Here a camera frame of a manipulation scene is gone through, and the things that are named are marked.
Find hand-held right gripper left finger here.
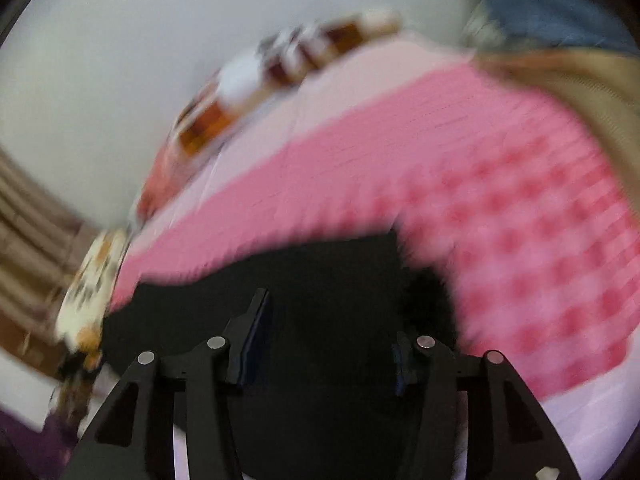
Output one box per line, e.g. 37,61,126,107
60,287,273,480

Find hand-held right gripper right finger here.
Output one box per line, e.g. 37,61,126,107
392,330,583,480

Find black pants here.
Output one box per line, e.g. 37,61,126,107
102,230,471,480

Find white floral pillow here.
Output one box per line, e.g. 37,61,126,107
54,230,132,361

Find pink and white bedsheet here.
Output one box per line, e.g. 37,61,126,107
110,35,640,480

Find purple printed cloth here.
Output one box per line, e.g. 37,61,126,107
0,410,76,480

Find brown striped curtain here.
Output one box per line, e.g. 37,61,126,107
0,150,101,376

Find pink checkered pillow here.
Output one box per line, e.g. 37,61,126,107
135,7,406,226

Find tan cloth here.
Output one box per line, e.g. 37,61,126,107
475,50,640,201

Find blue cloth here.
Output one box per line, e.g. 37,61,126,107
460,0,637,56

